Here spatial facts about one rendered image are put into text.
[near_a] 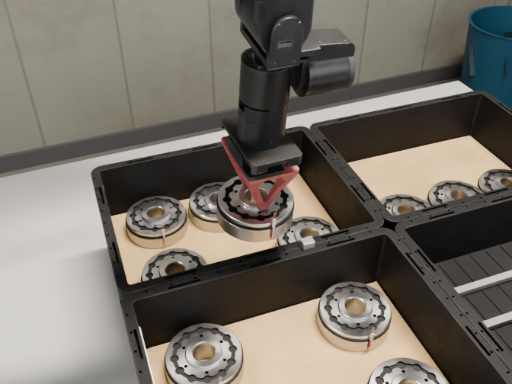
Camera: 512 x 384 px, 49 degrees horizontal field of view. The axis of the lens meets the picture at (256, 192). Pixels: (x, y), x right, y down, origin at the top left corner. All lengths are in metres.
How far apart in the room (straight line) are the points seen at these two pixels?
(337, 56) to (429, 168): 0.57
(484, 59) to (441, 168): 1.66
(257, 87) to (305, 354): 0.38
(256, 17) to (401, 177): 0.64
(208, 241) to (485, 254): 0.46
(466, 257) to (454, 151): 0.31
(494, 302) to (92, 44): 1.97
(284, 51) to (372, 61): 2.50
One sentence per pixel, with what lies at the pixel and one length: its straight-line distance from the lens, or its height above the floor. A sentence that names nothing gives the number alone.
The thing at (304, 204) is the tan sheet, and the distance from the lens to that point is 1.03.
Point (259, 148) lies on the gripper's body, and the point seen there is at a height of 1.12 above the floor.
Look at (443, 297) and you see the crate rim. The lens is 0.77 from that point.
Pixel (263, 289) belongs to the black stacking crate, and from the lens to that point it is 0.81.
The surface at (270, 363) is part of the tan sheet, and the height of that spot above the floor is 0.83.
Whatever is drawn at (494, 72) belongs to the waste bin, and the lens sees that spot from 2.80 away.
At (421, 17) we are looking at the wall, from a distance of 3.14.
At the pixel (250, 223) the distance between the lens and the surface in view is 0.71.
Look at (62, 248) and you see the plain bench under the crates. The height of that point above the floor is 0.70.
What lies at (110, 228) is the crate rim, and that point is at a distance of 0.86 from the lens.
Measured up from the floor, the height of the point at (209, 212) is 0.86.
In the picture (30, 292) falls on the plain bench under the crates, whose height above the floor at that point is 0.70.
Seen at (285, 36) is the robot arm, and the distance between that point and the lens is 0.57.
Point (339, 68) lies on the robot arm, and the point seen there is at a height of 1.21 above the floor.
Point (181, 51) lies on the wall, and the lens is 2.59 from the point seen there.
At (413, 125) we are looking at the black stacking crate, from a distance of 1.18.
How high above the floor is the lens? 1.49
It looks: 39 degrees down
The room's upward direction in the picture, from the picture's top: straight up
